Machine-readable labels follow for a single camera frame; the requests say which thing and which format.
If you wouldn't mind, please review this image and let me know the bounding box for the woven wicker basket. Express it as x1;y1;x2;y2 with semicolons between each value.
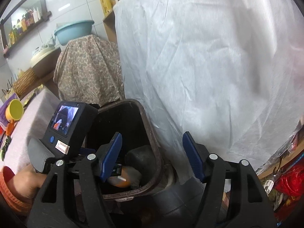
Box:
12;68;39;98

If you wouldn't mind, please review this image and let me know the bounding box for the floral patterned cloth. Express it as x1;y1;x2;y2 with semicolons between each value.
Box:
53;35;125;107

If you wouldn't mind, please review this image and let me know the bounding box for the dark brown trash bin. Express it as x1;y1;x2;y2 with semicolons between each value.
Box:
85;99;167;201

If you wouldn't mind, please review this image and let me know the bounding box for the purple snack bag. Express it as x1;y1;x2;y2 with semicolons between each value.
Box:
0;94;19;127

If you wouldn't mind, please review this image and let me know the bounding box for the white fabric cover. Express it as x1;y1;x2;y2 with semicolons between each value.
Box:
114;0;303;183

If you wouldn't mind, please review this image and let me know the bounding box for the orange peel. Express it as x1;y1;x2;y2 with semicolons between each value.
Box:
107;166;131;188

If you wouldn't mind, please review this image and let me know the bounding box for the yellow plastic cup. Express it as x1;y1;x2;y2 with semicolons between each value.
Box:
5;99;24;122

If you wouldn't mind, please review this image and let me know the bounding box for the brown white rice cooker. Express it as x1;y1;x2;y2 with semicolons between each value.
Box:
30;46;61;78

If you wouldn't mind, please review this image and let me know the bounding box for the left hand orange sleeve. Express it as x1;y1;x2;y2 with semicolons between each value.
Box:
7;165;47;203

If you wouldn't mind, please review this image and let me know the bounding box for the red orange mesh wrapper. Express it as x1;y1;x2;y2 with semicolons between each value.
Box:
6;120;16;136

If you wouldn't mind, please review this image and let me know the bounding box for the light blue plastic basin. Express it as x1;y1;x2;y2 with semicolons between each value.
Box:
54;20;94;46

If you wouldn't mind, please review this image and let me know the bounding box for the red plastic bag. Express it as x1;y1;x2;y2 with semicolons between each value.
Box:
275;163;304;197

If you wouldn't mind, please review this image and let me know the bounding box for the wooden framed mirror shelf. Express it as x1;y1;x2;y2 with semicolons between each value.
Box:
1;0;51;58

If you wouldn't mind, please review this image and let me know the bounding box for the green vegetable scrap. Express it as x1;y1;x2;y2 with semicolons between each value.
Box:
1;136;12;161

